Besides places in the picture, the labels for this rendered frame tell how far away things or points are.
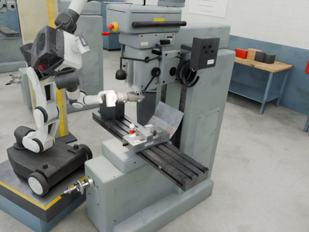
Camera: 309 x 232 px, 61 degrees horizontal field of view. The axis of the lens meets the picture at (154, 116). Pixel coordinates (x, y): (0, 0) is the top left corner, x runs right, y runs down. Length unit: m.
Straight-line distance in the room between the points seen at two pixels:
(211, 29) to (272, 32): 3.80
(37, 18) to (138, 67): 1.81
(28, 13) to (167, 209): 2.53
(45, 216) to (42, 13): 2.17
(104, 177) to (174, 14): 1.27
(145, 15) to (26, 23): 1.88
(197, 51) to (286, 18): 4.20
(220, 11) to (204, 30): 4.49
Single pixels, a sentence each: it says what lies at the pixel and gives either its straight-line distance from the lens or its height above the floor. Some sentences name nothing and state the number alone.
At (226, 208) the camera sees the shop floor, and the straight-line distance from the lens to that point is 2.96.
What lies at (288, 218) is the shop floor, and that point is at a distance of 3.14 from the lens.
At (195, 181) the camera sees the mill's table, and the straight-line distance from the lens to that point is 1.80.
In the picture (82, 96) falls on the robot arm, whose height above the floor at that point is 1.22.
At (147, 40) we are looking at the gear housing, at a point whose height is 1.69.
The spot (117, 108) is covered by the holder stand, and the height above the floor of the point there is 1.01.
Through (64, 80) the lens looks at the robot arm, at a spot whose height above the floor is 1.42.
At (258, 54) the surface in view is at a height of 1.02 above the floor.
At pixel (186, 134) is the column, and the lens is 2.28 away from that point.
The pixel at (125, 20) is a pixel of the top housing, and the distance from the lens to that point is 1.68.
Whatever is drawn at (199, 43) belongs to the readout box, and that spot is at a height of 1.69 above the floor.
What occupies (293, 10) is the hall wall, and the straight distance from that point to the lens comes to 5.85.
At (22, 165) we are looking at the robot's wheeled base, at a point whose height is 0.57.
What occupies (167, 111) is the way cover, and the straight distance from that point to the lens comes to 2.34.
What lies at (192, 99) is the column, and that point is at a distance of 2.14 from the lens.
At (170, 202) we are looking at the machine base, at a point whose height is 0.20.
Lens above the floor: 1.98
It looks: 26 degrees down
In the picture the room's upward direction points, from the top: 4 degrees clockwise
